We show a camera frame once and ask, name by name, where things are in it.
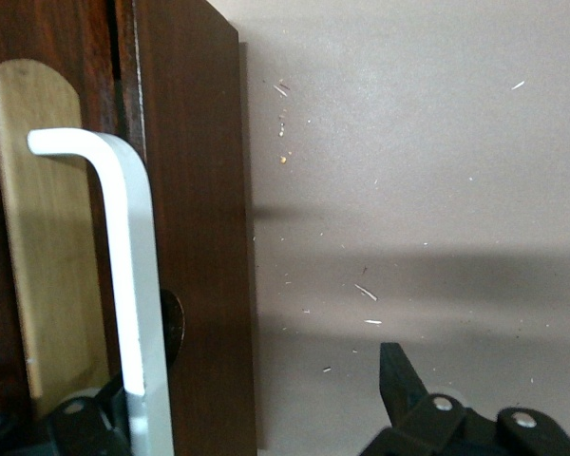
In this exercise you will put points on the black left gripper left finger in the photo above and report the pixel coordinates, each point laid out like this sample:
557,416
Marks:
66,427

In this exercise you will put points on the dark wooden cabinet box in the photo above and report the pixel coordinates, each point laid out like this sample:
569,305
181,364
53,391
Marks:
204,214

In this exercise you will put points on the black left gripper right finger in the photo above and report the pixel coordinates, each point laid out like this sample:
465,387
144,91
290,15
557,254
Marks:
432,427

